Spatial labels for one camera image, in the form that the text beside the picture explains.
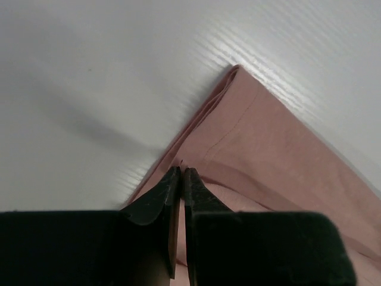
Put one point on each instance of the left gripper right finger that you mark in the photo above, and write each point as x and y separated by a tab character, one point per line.
224	247

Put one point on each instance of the pink printed t shirt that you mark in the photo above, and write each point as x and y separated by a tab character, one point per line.
254	155

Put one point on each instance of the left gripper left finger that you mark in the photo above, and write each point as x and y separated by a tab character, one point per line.
132	246

